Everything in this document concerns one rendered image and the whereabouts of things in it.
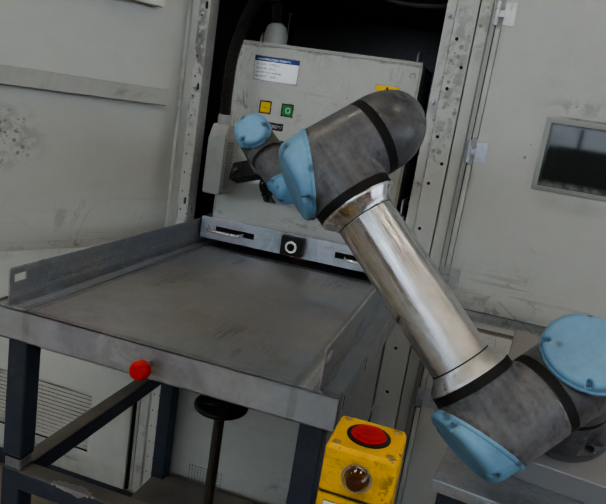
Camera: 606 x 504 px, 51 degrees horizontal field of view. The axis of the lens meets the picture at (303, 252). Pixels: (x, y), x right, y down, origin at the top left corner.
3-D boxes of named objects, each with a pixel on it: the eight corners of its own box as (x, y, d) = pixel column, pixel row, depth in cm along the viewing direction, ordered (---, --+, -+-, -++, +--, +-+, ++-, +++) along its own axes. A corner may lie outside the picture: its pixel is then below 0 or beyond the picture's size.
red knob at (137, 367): (143, 385, 96) (145, 366, 96) (125, 380, 97) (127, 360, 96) (158, 375, 100) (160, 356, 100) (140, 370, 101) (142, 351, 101)
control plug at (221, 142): (218, 195, 159) (227, 125, 155) (201, 192, 160) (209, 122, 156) (231, 193, 166) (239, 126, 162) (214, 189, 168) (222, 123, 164)
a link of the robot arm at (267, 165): (325, 166, 124) (296, 128, 128) (276, 194, 122) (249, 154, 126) (327, 186, 131) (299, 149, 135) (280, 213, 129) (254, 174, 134)
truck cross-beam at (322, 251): (392, 279, 160) (396, 256, 158) (199, 236, 173) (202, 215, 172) (395, 275, 164) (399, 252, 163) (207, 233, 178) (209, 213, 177)
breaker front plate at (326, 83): (385, 259, 160) (421, 65, 149) (210, 222, 172) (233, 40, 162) (385, 258, 161) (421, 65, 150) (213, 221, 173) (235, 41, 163)
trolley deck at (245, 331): (334, 433, 93) (341, 396, 92) (-10, 333, 109) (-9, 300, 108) (400, 314, 157) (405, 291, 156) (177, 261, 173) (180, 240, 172)
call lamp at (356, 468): (366, 504, 67) (372, 475, 66) (335, 494, 68) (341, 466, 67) (369, 497, 68) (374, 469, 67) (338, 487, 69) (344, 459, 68)
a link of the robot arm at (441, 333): (596, 434, 78) (357, 83, 87) (498, 503, 75) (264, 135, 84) (554, 430, 89) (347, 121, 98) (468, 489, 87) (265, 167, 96)
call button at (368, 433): (381, 458, 69) (383, 445, 69) (346, 447, 70) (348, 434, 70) (387, 441, 73) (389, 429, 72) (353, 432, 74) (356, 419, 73)
